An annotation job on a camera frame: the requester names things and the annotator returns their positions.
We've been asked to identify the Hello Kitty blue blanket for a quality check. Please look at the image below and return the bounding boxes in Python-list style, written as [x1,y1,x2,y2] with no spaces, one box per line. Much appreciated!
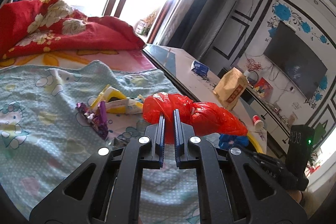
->
[1,61,177,219]

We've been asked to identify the red plastic bag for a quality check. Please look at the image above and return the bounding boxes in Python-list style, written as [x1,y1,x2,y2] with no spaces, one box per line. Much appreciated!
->
[142,92,248,144]

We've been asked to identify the white vase red flowers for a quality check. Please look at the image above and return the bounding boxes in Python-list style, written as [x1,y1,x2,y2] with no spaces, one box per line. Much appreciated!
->
[244,57,263,77]

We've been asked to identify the grey standing air conditioner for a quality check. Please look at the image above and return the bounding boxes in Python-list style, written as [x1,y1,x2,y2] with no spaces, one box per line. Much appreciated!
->
[182,0,240,60]

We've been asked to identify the wall mounted television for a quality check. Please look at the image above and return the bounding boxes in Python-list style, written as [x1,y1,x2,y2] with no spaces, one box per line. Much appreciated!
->
[264,22,327,100]

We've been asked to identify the blue plastic bag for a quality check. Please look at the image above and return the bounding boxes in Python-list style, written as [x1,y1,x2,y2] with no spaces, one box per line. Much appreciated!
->
[219,134,249,150]

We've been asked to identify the white coffee table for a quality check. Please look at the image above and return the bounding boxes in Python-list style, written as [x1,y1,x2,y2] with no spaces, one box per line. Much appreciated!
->
[143,44,267,147]

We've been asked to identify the purple foil wrapper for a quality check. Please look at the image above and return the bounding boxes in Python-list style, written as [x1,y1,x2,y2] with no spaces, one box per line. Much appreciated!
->
[76,101,108,141]

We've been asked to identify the blue tissue pack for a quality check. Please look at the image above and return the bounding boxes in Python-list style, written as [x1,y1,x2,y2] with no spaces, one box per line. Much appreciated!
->
[191,60,209,77]

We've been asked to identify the red paper cup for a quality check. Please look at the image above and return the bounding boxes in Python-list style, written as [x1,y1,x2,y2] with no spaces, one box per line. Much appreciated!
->
[252,115,264,130]

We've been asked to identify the right hand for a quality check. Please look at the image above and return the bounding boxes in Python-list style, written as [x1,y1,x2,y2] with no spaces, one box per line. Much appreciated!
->
[287,190,305,207]

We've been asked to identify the black white TV cabinet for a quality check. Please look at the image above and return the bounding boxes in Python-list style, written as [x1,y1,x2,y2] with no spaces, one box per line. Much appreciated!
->
[241,87,290,156]

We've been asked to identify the red picture frame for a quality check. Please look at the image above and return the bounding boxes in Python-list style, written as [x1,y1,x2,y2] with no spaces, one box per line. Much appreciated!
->
[253,77,273,100]

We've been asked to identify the red floral quilt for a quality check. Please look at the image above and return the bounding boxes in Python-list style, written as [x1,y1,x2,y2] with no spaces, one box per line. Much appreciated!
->
[1,0,145,61]

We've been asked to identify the brown paper bag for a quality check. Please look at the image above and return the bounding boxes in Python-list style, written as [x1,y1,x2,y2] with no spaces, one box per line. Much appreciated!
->
[213,68,249,110]

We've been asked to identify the yellow rim trash bin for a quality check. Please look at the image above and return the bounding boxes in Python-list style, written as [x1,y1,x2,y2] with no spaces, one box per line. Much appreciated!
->
[247,131,266,153]

